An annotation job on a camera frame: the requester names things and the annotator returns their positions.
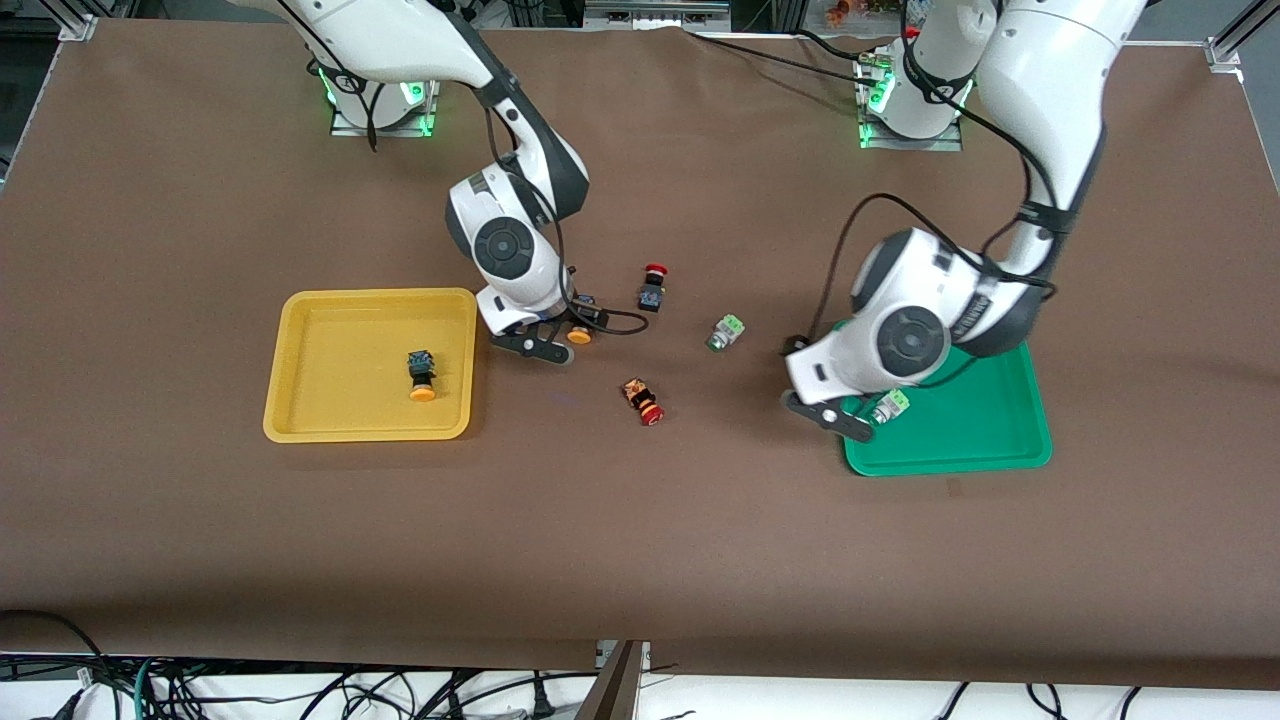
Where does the red button with orange body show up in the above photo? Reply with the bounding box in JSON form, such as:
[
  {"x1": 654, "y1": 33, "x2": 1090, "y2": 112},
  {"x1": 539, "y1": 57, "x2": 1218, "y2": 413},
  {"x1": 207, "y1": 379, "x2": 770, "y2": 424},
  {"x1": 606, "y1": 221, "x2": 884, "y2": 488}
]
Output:
[{"x1": 621, "y1": 376, "x2": 666, "y2": 427}]

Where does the green plastic tray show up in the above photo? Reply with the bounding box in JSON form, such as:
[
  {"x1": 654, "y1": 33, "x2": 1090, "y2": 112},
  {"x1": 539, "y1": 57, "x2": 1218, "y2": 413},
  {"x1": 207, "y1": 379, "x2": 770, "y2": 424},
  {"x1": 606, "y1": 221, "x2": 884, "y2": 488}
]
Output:
[{"x1": 833, "y1": 320, "x2": 1054, "y2": 478}]

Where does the yellow plastic tray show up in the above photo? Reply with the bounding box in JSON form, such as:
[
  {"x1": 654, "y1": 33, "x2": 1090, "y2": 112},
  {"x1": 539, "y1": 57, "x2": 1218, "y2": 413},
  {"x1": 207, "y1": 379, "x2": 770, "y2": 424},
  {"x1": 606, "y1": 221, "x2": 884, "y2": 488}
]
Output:
[{"x1": 262, "y1": 288, "x2": 479, "y2": 444}]

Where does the brown table cover sheet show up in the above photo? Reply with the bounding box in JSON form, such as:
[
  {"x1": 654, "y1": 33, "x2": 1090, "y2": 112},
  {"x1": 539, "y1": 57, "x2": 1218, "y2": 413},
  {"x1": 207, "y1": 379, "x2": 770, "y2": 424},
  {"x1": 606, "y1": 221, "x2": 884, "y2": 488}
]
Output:
[{"x1": 0, "y1": 15, "x2": 1280, "y2": 693}]

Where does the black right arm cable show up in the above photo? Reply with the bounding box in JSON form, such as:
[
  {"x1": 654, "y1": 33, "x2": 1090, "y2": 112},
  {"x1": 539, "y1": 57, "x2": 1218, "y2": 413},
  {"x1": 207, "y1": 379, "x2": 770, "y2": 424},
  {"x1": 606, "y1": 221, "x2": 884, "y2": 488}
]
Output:
[{"x1": 275, "y1": 0, "x2": 651, "y2": 337}]

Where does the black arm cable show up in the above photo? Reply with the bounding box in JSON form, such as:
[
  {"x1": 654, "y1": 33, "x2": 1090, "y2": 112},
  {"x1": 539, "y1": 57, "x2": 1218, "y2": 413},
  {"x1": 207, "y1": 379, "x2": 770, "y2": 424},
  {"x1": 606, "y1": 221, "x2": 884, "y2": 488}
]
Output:
[
  {"x1": 275, "y1": 0, "x2": 651, "y2": 337},
  {"x1": 685, "y1": 25, "x2": 1061, "y2": 346}
]

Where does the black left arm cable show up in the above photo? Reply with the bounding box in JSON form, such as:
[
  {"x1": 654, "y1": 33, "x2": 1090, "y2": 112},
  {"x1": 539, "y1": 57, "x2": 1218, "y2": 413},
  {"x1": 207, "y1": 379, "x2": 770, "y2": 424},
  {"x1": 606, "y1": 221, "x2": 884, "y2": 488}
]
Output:
[{"x1": 685, "y1": 25, "x2": 1061, "y2": 346}]

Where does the grey metal background rail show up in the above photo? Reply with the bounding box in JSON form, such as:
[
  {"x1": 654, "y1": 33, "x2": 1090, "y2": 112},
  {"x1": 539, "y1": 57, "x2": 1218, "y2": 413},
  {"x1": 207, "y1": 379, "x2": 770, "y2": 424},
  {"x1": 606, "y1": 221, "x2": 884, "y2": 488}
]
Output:
[{"x1": 585, "y1": 0, "x2": 733, "y2": 25}]

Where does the brown table leg post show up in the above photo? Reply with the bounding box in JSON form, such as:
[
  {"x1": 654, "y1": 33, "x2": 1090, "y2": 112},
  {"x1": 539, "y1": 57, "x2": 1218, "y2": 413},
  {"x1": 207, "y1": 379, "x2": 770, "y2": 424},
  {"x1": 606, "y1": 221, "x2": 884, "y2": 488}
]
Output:
[{"x1": 575, "y1": 640, "x2": 651, "y2": 720}]

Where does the aluminium frame profile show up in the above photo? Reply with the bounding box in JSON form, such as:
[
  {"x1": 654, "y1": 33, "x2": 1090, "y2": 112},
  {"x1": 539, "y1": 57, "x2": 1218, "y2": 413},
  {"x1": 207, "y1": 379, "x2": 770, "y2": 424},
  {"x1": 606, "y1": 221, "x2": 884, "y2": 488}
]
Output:
[
  {"x1": 1205, "y1": 0, "x2": 1280, "y2": 73},
  {"x1": 58, "y1": 0, "x2": 101, "y2": 43}
]

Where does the green floor cable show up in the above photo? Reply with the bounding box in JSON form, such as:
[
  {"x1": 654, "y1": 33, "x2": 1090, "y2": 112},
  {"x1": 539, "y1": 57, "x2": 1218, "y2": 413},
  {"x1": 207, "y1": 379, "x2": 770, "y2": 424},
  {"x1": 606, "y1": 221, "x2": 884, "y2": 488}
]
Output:
[{"x1": 133, "y1": 655, "x2": 163, "y2": 720}]

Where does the black floor cable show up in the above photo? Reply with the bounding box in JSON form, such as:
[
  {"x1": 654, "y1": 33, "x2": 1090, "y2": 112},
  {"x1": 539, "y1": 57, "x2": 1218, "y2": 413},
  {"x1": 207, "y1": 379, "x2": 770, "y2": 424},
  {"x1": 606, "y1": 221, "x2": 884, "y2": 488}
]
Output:
[{"x1": 0, "y1": 608, "x2": 109, "y2": 693}]

